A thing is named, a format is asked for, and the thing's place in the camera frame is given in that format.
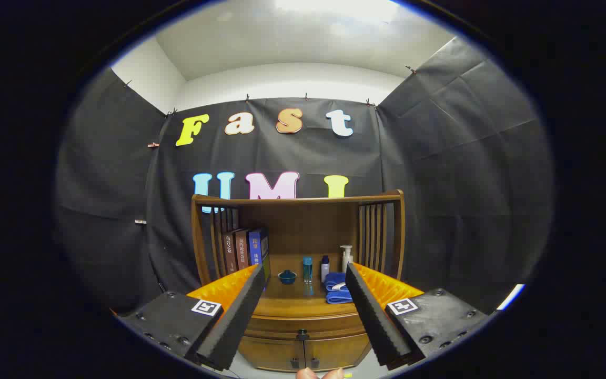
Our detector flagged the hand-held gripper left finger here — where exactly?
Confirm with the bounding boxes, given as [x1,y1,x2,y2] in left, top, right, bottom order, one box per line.
[116,263,267,372]

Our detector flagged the dark brown book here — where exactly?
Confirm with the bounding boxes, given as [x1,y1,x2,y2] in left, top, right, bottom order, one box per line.
[222,232,238,275]

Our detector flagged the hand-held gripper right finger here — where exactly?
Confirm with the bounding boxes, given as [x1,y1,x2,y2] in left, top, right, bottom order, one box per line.
[345,262,493,370]

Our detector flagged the black backdrop cloth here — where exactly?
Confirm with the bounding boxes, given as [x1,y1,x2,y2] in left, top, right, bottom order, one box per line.
[55,36,555,316]

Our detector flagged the wooden cabinet door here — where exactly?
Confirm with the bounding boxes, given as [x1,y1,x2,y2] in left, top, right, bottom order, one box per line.
[238,337,305,372]
[304,333,372,370]

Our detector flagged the reddish brown book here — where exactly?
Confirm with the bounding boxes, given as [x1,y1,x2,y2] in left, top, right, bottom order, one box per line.
[235,229,251,272]

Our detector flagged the blue book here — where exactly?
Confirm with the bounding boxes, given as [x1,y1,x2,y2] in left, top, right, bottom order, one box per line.
[248,227,271,286]

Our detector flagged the wooden countertop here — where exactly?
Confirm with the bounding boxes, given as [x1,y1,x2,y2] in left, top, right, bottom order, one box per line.
[253,258,361,319]

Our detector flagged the wooden drawer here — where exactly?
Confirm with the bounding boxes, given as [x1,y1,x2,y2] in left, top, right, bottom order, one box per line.
[243,313,369,342]

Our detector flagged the wooden cabinet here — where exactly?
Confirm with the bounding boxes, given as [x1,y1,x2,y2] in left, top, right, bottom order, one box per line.
[191,189,406,373]

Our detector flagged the blue folded towel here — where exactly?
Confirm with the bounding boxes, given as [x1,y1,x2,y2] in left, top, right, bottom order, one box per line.
[324,272,355,305]

